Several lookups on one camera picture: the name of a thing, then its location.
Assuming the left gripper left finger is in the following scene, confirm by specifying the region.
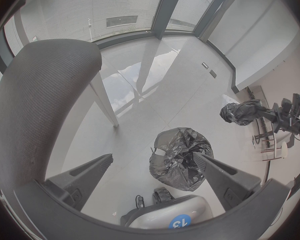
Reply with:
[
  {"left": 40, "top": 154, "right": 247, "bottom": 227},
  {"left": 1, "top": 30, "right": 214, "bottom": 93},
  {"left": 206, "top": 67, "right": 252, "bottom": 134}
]
[{"left": 43, "top": 153, "right": 114, "bottom": 211}]

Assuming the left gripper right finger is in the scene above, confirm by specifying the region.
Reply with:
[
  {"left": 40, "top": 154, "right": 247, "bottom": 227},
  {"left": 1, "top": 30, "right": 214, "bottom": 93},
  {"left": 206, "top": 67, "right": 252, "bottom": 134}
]
[{"left": 194, "top": 152, "right": 262, "bottom": 213}]

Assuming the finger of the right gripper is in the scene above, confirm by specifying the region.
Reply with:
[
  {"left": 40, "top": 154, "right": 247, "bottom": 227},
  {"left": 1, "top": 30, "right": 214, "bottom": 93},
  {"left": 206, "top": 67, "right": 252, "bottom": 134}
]
[
  {"left": 254, "top": 112, "right": 275, "bottom": 122},
  {"left": 255, "top": 105, "right": 276, "bottom": 114}
]

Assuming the black plastic bag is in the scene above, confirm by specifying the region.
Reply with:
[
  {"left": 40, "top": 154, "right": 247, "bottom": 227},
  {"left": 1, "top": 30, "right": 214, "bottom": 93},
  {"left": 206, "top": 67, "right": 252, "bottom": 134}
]
[
  {"left": 220, "top": 100, "right": 262, "bottom": 126},
  {"left": 149, "top": 127, "right": 214, "bottom": 192}
]

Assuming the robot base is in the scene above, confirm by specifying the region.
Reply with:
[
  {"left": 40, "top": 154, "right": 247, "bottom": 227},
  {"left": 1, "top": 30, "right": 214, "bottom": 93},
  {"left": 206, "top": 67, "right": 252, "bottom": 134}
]
[{"left": 120, "top": 187, "right": 213, "bottom": 230}]

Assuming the white stool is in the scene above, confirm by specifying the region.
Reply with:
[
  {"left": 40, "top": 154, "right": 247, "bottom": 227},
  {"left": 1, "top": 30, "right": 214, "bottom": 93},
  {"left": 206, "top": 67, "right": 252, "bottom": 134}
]
[{"left": 252, "top": 131, "right": 288, "bottom": 162}]

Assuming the grey fabric chair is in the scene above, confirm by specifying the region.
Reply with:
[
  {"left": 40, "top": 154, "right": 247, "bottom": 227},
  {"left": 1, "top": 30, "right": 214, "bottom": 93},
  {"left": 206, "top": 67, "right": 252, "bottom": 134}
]
[{"left": 0, "top": 39, "right": 119, "bottom": 209}]

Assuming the window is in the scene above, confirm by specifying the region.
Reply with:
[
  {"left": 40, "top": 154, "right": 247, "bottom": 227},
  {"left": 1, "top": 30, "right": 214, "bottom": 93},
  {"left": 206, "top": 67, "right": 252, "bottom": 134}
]
[{"left": 0, "top": 0, "right": 237, "bottom": 74}]

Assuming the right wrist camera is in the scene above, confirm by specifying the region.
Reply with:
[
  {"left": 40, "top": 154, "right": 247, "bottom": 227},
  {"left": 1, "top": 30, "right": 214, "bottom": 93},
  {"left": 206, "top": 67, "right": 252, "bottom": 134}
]
[{"left": 281, "top": 93, "right": 300, "bottom": 118}]

